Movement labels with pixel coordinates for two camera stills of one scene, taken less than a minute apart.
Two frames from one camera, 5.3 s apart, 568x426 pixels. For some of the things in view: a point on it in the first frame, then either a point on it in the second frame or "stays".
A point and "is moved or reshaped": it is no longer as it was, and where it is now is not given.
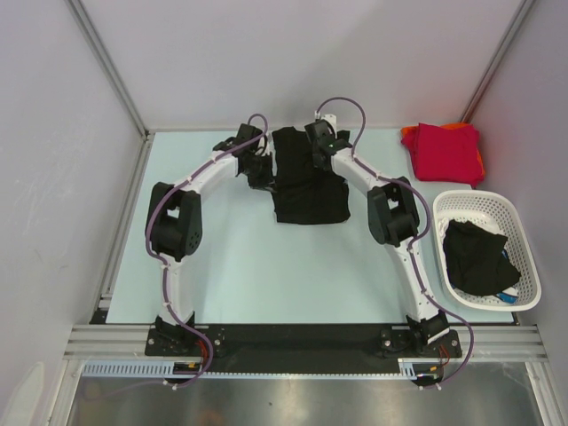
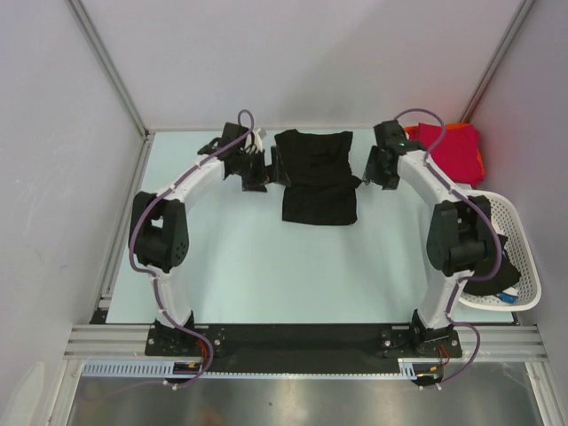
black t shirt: (304, 193) is moved or reshaped
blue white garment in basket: (510, 294) stays
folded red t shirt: (445, 154) stays
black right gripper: (316, 162) to (370, 173)
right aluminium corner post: (524, 8) stays
